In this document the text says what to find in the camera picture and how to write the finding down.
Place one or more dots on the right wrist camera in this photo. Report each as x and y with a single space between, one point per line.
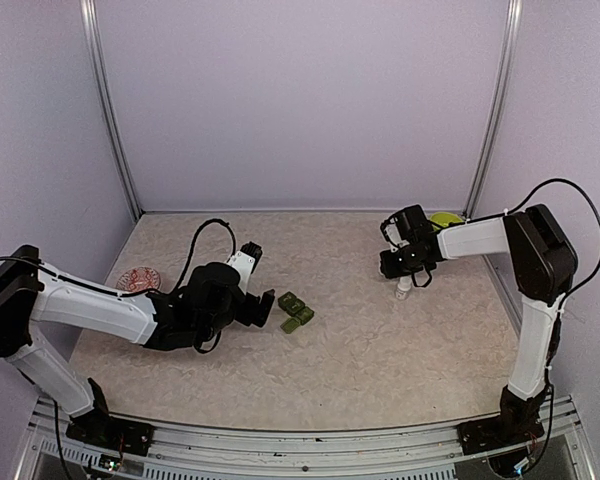
390 231

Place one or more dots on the front aluminium rail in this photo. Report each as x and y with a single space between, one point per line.
181 451

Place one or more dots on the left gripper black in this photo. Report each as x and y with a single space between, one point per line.
249 315

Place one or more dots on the right aluminium frame post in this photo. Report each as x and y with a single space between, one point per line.
504 70

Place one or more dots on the green bowl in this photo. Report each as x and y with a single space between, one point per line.
443 220

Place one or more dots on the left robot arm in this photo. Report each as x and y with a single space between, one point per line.
190 316

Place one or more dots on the green weekly pill organizer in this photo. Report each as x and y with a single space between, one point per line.
297 311

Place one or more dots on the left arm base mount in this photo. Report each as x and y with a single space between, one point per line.
116 434

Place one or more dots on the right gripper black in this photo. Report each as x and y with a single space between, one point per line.
389 270

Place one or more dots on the left aluminium frame post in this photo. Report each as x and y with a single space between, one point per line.
93 39

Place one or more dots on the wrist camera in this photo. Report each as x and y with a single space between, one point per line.
245 262
390 231

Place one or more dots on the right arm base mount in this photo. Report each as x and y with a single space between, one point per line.
487 434

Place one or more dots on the red patterned white bowl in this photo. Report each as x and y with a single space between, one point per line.
138 279

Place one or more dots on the aluminium frame post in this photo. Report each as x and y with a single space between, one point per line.
93 39
504 70

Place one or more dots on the white pill bottle front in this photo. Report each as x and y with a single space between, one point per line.
403 288

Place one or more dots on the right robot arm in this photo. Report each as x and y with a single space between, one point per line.
542 264

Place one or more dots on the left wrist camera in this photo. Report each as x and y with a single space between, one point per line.
245 262

